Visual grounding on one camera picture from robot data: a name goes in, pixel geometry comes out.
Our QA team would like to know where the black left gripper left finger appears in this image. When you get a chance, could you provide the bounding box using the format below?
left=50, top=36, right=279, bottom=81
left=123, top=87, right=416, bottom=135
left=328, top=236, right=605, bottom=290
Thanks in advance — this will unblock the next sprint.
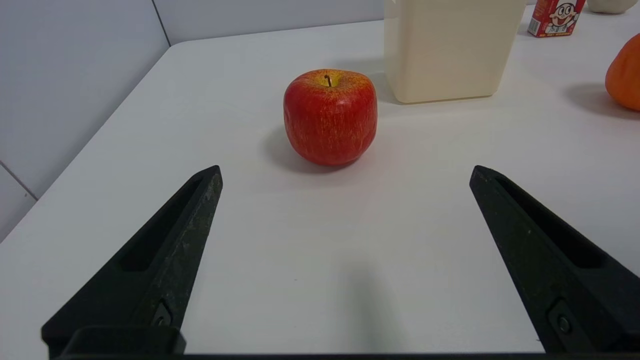
left=41, top=165, right=223, bottom=358

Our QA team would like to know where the red milk carton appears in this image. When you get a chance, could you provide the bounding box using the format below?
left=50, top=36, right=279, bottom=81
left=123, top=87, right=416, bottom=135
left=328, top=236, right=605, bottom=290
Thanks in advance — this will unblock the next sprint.
left=527, top=0, right=586, bottom=38

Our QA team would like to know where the orange fruit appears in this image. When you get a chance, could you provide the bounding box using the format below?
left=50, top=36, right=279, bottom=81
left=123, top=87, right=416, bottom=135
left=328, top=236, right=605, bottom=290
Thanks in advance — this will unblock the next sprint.
left=605, top=33, right=640, bottom=112

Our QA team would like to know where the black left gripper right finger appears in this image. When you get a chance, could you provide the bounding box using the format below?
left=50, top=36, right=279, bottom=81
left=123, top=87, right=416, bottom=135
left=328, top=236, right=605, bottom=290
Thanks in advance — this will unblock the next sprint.
left=469, top=165, right=640, bottom=354

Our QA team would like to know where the red apple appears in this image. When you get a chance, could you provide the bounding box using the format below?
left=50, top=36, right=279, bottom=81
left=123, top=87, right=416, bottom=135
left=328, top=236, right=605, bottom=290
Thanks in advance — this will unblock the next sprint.
left=283, top=69, right=378, bottom=167

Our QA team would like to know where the cream white plastic box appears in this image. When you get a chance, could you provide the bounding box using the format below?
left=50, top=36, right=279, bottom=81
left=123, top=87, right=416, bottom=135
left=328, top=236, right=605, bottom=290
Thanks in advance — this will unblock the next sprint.
left=384, top=0, right=527, bottom=104

